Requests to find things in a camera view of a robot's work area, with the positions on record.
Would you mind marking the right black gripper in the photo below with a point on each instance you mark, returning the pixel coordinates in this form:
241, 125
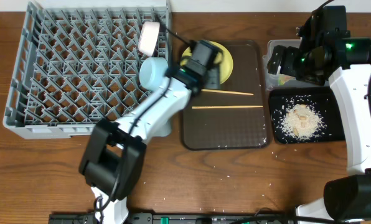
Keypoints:
290, 53

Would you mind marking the yellow plate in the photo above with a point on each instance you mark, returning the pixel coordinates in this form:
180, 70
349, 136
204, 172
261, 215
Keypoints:
226, 64

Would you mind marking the wooden chopstick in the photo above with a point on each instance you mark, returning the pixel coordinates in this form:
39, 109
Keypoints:
226, 92
225, 107

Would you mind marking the light blue bowl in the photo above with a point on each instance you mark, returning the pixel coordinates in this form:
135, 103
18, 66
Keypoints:
152, 72

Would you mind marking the wrapper waste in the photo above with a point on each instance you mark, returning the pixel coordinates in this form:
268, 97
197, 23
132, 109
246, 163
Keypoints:
282, 79

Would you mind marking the white pink-rimmed bowl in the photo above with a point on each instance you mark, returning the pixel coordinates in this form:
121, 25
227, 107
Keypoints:
148, 38

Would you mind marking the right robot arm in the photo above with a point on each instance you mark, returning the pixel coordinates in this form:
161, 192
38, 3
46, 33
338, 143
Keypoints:
348, 200

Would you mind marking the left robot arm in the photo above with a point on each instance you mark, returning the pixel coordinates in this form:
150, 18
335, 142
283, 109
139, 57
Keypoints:
114, 156

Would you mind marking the clear plastic waste bin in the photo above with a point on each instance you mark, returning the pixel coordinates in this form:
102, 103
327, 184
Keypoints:
272, 80

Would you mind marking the black waste tray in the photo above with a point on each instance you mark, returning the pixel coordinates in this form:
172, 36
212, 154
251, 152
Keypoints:
326, 104

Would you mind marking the dark brown serving tray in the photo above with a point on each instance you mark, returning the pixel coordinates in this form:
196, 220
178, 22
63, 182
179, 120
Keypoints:
231, 128

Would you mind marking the rice and food scraps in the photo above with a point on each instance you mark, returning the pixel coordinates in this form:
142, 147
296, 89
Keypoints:
295, 119

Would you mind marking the grey plastic dish rack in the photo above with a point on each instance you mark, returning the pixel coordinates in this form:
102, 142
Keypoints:
77, 65

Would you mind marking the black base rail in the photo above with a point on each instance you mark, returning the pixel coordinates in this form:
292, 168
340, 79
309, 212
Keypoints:
148, 218

